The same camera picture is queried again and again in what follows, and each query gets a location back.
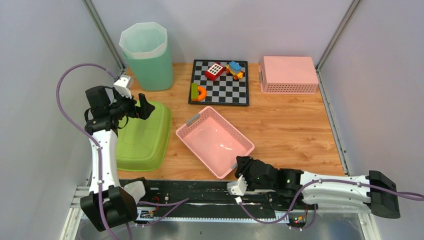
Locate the orange arch toy block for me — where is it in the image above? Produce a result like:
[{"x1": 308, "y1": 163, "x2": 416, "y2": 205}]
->
[{"x1": 194, "y1": 86, "x2": 207, "y2": 102}]

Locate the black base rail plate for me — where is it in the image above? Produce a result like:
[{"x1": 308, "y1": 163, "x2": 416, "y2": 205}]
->
[{"x1": 136, "y1": 180, "x2": 314, "y2": 222}]

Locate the blue yellow toy car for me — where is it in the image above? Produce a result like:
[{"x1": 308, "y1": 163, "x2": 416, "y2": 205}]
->
[{"x1": 225, "y1": 61, "x2": 246, "y2": 81}]

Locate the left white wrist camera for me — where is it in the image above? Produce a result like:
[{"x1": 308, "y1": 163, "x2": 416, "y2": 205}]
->
[{"x1": 113, "y1": 74, "x2": 134, "y2": 99}]

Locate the pink perforated plastic basket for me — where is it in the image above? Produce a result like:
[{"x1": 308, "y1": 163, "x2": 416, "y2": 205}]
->
[{"x1": 175, "y1": 106, "x2": 255, "y2": 180}]

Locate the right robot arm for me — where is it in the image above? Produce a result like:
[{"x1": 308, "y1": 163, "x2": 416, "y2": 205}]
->
[{"x1": 226, "y1": 156, "x2": 401, "y2": 219}]

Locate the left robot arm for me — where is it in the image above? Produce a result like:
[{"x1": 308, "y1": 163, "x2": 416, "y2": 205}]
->
[{"x1": 80, "y1": 86, "x2": 155, "y2": 232}]

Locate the black grey checkerboard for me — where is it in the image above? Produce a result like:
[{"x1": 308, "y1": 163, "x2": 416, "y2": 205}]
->
[{"x1": 188, "y1": 59, "x2": 250, "y2": 107}]

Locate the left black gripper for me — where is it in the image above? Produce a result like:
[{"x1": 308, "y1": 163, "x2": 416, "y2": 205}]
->
[{"x1": 108, "y1": 88, "x2": 154, "y2": 120}]

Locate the red window toy brick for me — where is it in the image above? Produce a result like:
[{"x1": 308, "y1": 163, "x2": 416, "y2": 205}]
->
[{"x1": 204, "y1": 62, "x2": 226, "y2": 81}]

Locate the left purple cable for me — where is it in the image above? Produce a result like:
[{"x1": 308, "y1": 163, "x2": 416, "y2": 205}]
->
[{"x1": 55, "y1": 63, "x2": 190, "y2": 240}]

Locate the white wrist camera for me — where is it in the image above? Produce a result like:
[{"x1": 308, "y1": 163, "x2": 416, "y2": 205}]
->
[
  {"x1": 226, "y1": 174, "x2": 248, "y2": 196},
  {"x1": 113, "y1": 74, "x2": 134, "y2": 99}
]

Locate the large green plastic container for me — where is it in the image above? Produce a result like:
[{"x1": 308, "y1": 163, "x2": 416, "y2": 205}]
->
[{"x1": 116, "y1": 101, "x2": 172, "y2": 172}]

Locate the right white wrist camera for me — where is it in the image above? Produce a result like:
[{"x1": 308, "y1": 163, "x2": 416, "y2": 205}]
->
[{"x1": 226, "y1": 174, "x2": 248, "y2": 196}]

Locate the green bin with white liner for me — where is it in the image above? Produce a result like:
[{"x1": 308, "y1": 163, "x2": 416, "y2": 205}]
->
[{"x1": 119, "y1": 22, "x2": 174, "y2": 92}]

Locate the green flat toy brick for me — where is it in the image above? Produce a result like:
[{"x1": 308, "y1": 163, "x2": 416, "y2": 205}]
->
[{"x1": 190, "y1": 82, "x2": 199, "y2": 101}]

